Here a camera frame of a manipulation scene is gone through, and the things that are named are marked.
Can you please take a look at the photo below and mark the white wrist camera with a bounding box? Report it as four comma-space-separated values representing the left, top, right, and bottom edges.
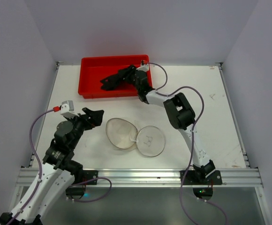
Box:
53, 100, 77, 119
136, 60, 150, 72

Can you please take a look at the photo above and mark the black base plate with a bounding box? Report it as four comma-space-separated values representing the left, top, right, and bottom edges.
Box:
73, 170, 98, 185
183, 170, 223, 185

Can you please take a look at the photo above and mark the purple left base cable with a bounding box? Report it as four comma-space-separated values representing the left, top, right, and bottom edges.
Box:
65, 177, 112, 203

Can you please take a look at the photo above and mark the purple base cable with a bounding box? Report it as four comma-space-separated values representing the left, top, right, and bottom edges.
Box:
179, 164, 228, 225
65, 177, 112, 203

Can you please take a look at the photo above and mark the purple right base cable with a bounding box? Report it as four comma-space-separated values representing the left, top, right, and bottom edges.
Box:
179, 164, 228, 225

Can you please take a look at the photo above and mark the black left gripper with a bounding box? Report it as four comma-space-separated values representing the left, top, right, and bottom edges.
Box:
64, 107, 103, 150

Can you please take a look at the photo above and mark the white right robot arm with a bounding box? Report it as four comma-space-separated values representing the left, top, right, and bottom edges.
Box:
124, 65, 216, 184

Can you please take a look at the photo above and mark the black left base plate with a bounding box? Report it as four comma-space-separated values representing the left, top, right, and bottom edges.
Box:
73, 170, 98, 185

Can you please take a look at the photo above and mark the aluminium mounting rail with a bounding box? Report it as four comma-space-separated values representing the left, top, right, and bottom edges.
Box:
16, 166, 264, 188

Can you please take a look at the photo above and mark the white mesh laundry bag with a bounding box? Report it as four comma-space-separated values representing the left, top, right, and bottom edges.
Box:
106, 118, 166, 158

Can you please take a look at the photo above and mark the red plastic bin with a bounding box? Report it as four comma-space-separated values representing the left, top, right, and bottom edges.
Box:
78, 54, 149, 99

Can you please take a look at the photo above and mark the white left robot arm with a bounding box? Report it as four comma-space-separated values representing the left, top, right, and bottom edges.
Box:
0, 105, 104, 225

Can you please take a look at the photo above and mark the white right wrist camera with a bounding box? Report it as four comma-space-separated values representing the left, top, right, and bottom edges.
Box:
136, 60, 150, 72

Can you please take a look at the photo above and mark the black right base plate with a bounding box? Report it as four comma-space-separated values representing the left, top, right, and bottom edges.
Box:
183, 170, 223, 185

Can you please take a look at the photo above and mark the black bra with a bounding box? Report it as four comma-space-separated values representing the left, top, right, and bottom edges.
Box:
100, 68, 136, 91

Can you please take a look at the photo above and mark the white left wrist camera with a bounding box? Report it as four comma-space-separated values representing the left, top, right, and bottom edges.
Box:
53, 100, 77, 119

